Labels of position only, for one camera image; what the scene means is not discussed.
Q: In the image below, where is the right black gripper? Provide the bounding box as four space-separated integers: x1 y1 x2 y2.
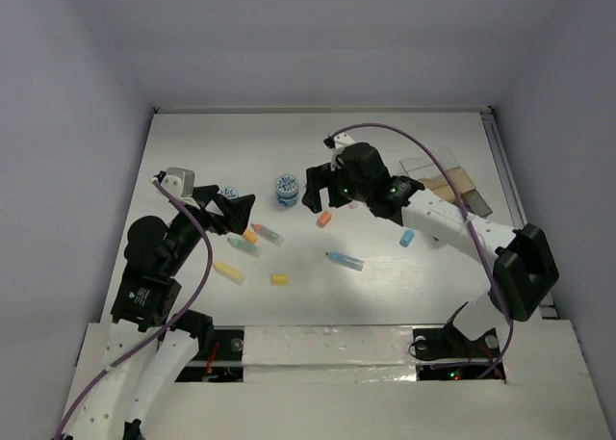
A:
302 160 372 212

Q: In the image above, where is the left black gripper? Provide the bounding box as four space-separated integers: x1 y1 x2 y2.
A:
165 183 255 273

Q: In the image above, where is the blue patterned tape roll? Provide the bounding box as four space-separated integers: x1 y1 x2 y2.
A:
275 174 299 208

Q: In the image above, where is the blue highlighter pen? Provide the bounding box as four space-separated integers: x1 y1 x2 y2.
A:
325 251 365 272

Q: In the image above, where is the blue highlighter cap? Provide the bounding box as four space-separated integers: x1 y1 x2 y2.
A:
399 229 415 247

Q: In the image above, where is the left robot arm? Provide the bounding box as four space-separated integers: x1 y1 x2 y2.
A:
54 174 256 439

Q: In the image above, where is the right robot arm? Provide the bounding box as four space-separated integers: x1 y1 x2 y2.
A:
302 142 559 355

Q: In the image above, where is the orange highlighter cap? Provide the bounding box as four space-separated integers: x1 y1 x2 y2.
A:
317 212 332 228

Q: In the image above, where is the small orange cap left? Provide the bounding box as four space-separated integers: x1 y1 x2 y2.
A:
243 229 257 245

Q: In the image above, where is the green highlighter pen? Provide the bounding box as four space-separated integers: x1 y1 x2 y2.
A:
227 237 262 258

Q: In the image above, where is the orange highlighter pen left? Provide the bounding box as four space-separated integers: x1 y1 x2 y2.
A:
251 223 284 246

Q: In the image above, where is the yellow highlighter pen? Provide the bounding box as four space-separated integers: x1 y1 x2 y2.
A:
213 262 245 285

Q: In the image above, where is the yellow highlighter cap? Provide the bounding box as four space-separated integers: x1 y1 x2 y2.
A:
270 274 289 286

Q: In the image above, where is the clear compartment organizer box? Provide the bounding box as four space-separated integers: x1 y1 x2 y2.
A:
399 147 493 218

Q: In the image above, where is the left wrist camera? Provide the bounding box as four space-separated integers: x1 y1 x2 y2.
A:
152 167 198 208

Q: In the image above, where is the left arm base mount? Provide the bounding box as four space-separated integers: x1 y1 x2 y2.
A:
175 327 244 383

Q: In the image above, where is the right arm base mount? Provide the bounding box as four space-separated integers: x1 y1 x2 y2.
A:
408 325 501 381

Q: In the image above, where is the aluminium rail right edge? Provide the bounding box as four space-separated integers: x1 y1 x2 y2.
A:
480 113 559 322

